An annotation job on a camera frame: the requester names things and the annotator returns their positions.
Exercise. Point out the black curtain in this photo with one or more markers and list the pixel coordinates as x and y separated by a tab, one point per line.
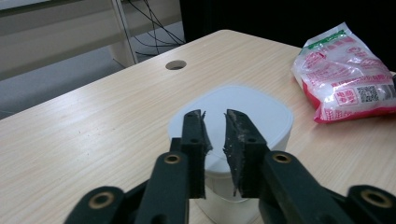
280	18

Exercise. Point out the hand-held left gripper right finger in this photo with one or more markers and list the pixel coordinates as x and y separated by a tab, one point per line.
280	186

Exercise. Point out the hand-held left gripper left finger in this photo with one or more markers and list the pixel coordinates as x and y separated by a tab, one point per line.
174	180

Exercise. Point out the pink and white plastic bag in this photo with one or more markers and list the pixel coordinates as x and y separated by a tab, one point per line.
342	74

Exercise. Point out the white plastic container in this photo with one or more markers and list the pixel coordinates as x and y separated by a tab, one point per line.
261	112

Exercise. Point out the light wooden shelf unit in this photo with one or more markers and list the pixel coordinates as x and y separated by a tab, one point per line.
62	34

